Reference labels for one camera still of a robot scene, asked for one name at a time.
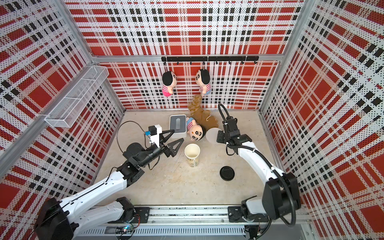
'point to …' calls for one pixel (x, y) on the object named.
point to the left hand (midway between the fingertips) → (181, 135)
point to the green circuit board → (125, 230)
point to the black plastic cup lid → (227, 173)
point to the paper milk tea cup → (192, 152)
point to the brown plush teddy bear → (202, 117)
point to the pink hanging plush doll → (169, 81)
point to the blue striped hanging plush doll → (203, 79)
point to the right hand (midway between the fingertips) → (223, 135)
